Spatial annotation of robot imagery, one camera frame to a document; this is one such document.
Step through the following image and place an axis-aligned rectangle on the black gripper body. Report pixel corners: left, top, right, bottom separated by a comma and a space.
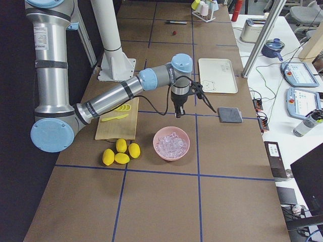
171, 92, 188, 114

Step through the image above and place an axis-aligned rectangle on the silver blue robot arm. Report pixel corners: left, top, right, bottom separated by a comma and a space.
25, 1, 193, 153

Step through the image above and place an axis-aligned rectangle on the pink bowl of ice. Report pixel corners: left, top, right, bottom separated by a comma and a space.
153, 127, 190, 161

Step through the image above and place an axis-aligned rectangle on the yellow cup on rack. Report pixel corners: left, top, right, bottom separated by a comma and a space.
191, 0, 200, 11

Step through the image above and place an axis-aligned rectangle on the pink cup on rack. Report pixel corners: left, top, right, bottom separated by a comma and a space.
196, 2, 209, 17

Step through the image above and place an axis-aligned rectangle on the white bear serving tray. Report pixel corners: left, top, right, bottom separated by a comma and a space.
198, 58, 238, 94

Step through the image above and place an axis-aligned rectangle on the grey folded cloth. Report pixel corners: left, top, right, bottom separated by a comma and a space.
218, 107, 243, 124

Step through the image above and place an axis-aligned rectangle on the lemon slice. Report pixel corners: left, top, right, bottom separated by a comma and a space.
125, 104, 132, 111
115, 106, 124, 111
120, 105, 127, 111

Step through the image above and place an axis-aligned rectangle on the wooden cutting board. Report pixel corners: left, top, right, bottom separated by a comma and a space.
95, 98, 139, 141

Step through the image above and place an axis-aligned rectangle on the whole yellow lemon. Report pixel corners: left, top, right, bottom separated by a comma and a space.
116, 139, 128, 153
114, 153, 130, 164
128, 143, 141, 159
102, 149, 115, 166

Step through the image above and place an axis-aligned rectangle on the yellow plastic knife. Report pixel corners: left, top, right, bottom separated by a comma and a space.
101, 114, 129, 122

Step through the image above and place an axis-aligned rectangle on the steel muddler black tip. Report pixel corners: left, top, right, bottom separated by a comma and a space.
165, 20, 188, 25

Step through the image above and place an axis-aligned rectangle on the cream toaster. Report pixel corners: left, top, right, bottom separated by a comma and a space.
240, 18, 266, 43

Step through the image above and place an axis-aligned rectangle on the blue pot with lid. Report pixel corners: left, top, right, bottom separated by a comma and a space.
261, 38, 285, 62

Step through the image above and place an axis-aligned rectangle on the red bottle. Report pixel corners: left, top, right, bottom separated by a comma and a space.
231, 0, 242, 22

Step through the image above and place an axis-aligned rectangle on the brown box with label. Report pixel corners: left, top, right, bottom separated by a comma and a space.
264, 141, 289, 182

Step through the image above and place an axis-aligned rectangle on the blue teach pendant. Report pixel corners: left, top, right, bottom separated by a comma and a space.
286, 87, 321, 119
281, 62, 319, 88

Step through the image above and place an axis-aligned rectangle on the clear water bottle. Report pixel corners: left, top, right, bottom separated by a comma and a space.
293, 109, 322, 137

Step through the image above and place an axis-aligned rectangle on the black monitor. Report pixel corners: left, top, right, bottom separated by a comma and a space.
286, 144, 322, 230

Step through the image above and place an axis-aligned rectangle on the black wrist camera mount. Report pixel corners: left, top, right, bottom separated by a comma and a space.
187, 81, 217, 113

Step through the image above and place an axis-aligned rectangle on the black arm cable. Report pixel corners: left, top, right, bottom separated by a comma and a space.
138, 77, 187, 115

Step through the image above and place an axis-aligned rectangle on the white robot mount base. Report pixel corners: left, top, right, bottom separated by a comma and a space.
98, 50, 136, 82

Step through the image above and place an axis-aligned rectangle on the white wire cup rack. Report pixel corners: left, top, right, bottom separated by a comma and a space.
192, 11, 216, 23

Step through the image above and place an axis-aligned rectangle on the aluminium frame post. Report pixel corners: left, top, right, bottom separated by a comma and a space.
241, 0, 286, 78

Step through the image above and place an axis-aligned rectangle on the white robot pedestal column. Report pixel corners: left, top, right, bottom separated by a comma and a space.
91, 0, 121, 52

